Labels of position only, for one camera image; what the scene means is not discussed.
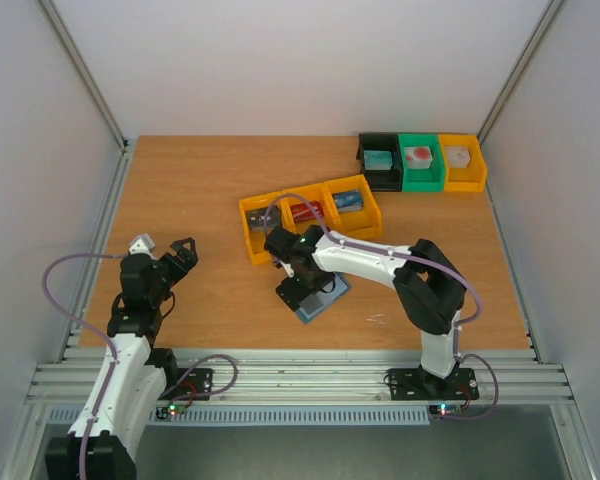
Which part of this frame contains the teal leather card holder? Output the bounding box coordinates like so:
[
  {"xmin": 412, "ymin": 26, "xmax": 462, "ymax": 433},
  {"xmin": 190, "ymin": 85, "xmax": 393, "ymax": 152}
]
[{"xmin": 295, "ymin": 273, "xmax": 351, "ymax": 324}]

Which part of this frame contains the left corner aluminium post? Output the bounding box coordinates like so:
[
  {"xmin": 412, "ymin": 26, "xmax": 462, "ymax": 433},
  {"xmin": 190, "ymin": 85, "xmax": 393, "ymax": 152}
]
[{"xmin": 38, "ymin": 0, "xmax": 130, "ymax": 147}]

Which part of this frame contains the blue VIP card stack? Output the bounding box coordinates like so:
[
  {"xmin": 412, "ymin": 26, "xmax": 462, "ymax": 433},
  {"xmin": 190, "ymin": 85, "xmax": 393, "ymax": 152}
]
[{"xmin": 332, "ymin": 190, "xmax": 364, "ymax": 213}]

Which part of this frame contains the aluminium rail frame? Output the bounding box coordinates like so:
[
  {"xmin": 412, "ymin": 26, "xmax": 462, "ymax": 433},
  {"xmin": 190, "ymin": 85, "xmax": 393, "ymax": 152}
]
[{"xmin": 0, "ymin": 134, "xmax": 600, "ymax": 480}]

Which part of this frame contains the middle yellow bin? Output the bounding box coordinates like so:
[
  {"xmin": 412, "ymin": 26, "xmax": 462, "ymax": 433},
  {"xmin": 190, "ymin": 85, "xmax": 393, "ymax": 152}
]
[{"xmin": 279, "ymin": 183, "xmax": 337, "ymax": 234}]

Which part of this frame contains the right corner aluminium post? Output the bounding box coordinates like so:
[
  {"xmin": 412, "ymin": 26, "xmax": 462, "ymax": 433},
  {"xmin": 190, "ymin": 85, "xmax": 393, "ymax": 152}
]
[{"xmin": 477, "ymin": 0, "xmax": 567, "ymax": 144}]

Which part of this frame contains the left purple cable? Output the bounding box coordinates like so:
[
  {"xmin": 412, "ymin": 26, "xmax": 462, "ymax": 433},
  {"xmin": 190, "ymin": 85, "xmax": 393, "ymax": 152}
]
[{"xmin": 43, "ymin": 252, "xmax": 131, "ymax": 480}]

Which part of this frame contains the left small circuit board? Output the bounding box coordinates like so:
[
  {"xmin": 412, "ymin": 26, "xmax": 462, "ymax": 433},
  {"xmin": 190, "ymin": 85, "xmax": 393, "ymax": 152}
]
[{"xmin": 154, "ymin": 404, "xmax": 187, "ymax": 421}]

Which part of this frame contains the black storage bin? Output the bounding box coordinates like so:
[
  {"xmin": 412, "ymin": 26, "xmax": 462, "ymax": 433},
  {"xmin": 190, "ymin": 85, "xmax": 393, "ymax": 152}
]
[{"xmin": 356, "ymin": 132, "xmax": 404, "ymax": 192}]

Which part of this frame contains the small circuit board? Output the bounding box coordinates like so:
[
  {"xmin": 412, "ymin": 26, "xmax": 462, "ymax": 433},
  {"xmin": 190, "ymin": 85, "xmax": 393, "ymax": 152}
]
[
  {"xmin": 428, "ymin": 403, "xmax": 463, "ymax": 419},
  {"xmin": 154, "ymin": 404, "xmax": 187, "ymax": 421}
]

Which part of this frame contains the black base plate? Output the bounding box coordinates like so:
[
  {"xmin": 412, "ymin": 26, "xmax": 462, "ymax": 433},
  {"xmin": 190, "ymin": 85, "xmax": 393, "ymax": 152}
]
[
  {"xmin": 160, "ymin": 368, "xmax": 213, "ymax": 402},
  {"xmin": 383, "ymin": 367, "xmax": 480, "ymax": 401}
]

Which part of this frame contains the far yellow storage bin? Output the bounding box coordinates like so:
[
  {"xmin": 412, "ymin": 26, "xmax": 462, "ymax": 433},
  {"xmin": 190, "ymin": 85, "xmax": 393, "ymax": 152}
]
[{"xmin": 438, "ymin": 134, "xmax": 488, "ymax": 193}]

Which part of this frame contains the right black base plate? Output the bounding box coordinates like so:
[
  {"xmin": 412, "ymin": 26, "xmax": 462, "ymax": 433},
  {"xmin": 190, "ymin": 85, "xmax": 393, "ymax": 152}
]
[{"xmin": 383, "ymin": 367, "xmax": 480, "ymax": 401}]

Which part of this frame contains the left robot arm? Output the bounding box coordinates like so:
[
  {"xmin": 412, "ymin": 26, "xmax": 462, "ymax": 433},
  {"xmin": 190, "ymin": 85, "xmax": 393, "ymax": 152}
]
[{"xmin": 44, "ymin": 234, "xmax": 198, "ymax": 479}]

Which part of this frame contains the right yellow bin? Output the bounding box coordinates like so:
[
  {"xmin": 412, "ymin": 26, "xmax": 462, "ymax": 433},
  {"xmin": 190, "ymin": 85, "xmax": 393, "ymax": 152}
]
[{"xmin": 324, "ymin": 174, "xmax": 383, "ymax": 240}]

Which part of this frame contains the right small circuit board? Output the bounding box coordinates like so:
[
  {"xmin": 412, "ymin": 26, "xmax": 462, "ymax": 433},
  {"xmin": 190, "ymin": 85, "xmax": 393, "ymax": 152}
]
[{"xmin": 428, "ymin": 403, "xmax": 463, "ymax": 419}]

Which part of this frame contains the purple cable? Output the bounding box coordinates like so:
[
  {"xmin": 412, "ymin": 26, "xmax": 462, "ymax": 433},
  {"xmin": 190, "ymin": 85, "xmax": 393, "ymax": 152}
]
[
  {"xmin": 262, "ymin": 193, "xmax": 501, "ymax": 422},
  {"xmin": 43, "ymin": 252, "xmax": 131, "ymax": 480}
]

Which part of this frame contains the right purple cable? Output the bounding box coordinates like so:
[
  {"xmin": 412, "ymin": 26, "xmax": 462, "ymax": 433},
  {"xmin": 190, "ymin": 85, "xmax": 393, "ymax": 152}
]
[{"xmin": 262, "ymin": 193, "xmax": 501, "ymax": 422}]

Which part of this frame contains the teal card deck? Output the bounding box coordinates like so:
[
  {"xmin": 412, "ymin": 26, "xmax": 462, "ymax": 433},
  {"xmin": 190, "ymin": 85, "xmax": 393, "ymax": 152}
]
[{"xmin": 363, "ymin": 150, "xmax": 393, "ymax": 171}]

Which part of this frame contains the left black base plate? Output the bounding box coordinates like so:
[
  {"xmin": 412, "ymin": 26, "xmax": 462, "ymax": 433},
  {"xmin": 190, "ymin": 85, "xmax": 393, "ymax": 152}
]
[{"xmin": 160, "ymin": 368, "xmax": 213, "ymax": 402}]

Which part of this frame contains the black VIP card stack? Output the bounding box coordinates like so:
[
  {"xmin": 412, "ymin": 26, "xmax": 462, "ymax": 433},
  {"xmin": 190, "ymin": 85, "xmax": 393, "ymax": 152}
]
[{"xmin": 245, "ymin": 206, "xmax": 282, "ymax": 232}]

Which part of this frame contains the green storage bin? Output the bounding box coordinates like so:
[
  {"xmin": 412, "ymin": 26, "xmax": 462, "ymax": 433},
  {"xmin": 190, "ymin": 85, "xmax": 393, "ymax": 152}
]
[{"xmin": 398, "ymin": 133, "xmax": 446, "ymax": 192}]

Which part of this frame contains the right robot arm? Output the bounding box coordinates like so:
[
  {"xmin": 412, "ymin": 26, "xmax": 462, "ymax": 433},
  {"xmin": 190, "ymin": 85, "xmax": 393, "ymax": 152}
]
[{"xmin": 264, "ymin": 225, "xmax": 467, "ymax": 399}]

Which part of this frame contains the grey slotted cable duct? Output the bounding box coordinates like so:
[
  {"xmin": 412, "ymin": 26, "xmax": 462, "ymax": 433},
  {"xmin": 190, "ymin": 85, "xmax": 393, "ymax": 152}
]
[{"xmin": 46, "ymin": 405, "xmax": 430, "ymax": 427}]

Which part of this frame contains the red VIP card stack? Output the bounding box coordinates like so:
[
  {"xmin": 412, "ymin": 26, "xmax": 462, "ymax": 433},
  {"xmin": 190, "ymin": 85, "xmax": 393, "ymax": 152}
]
[{"xmin": 290, "ymin": 201, "xmax": 324, "ymax": 222}]

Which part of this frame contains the red spot card deck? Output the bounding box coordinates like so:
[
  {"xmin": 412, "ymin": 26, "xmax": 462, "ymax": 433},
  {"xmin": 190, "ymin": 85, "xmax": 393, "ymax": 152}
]
[{"xmin": 404, "ymin": 146, "xmax": 433, "ymax": 170}]

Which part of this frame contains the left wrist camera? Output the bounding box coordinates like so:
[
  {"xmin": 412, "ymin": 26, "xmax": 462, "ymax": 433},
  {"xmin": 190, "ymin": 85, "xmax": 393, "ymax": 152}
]
[{"xmin": 128, "ymin": 233, "xmax": 155, "ymax": 257}]

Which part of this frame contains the white card deck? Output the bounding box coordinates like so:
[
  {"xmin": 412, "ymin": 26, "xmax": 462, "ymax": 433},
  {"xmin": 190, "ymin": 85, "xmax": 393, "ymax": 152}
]
[{"xmin": 445, "ymin": 145, "xmax": 471, "ymax": 169}]

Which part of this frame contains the corner aluminium post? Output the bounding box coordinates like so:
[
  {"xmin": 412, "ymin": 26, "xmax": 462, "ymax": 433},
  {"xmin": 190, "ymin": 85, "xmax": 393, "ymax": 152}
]
[
  {"xmin": 477, "ymin": 0, "xmax": 567, "ymax": 144},
  {"xmin": 38, "ymin": 0, "xmax": 130, "ymax": 147}
]

